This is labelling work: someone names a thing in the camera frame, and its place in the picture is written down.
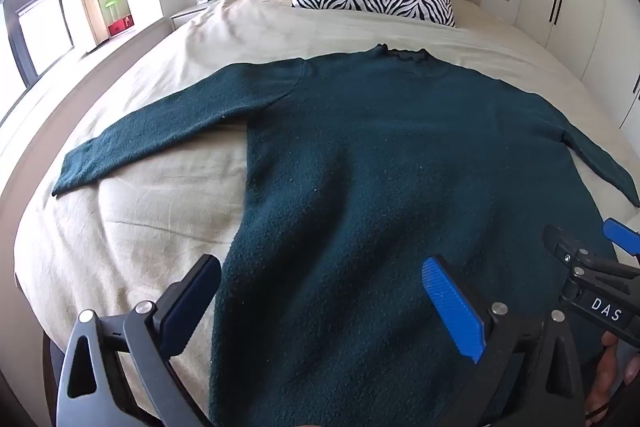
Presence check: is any white nightstand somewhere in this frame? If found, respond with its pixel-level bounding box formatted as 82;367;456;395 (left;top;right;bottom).
170;0;217;31

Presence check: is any red box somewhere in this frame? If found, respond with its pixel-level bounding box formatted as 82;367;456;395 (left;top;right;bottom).
107;14;136;38

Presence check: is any black framed window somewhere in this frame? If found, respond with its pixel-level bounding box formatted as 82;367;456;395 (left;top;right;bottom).
0;0;77;88

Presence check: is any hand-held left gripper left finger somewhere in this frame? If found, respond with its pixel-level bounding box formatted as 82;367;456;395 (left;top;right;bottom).
54;254;223;427

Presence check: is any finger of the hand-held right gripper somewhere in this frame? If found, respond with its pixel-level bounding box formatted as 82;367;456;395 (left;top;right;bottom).
543;224;640;290
602;218;640;255

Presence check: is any green lamp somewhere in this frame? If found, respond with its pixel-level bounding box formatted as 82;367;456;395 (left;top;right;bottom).
99;0;124;24

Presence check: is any beige bed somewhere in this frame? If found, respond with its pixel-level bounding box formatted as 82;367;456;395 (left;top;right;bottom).
0;0;640;427

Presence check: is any person's right hand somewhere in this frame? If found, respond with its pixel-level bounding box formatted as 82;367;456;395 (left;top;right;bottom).
584;331;640;427

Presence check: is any dark green sweater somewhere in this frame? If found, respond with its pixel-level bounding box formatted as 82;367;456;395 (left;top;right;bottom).
52;43;640;427

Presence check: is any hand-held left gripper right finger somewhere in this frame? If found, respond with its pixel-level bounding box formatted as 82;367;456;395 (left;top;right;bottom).
421;256;588;427

